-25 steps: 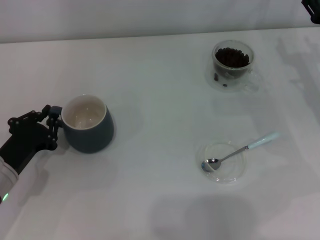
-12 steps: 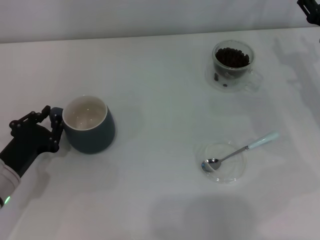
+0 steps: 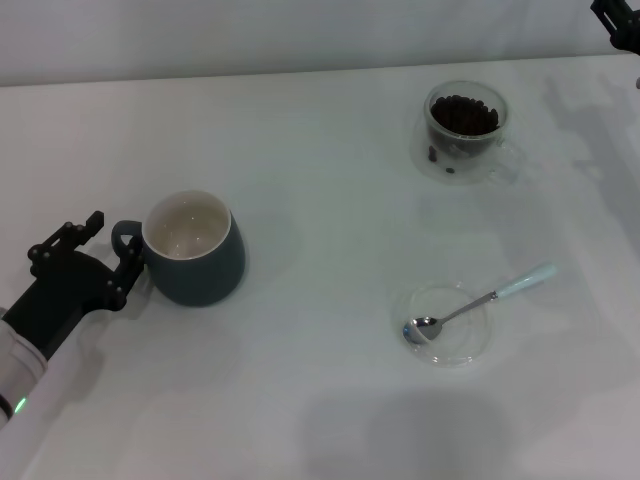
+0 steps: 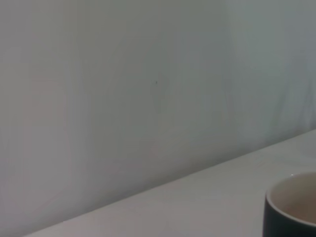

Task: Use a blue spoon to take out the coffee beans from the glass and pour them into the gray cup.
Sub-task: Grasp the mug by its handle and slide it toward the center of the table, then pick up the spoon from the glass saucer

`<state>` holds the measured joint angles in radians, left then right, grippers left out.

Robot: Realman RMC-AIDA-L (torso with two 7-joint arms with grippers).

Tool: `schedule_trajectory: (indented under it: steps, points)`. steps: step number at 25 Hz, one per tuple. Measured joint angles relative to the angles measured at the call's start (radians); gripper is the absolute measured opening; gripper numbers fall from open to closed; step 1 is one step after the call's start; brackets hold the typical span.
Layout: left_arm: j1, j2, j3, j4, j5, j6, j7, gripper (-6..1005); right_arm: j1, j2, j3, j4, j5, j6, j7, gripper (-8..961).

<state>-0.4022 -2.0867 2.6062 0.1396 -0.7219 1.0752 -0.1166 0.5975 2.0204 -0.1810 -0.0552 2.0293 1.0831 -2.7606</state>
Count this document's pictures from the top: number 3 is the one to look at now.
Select coffee beans pile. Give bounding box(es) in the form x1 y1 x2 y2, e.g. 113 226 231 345
429 93 500 138

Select dark blue ceramic mug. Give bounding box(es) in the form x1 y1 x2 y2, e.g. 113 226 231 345
110 189 248 309

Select blue-handled metal spoon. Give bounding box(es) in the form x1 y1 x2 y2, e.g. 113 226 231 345
402 262 558 347

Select double-walled glass cup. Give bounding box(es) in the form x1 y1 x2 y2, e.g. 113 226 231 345
409 78 527 188

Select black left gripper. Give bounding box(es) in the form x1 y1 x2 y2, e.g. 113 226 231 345
1 210 147 360

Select clear glass saucer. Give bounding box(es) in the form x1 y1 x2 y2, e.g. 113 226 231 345
390 281 497 369

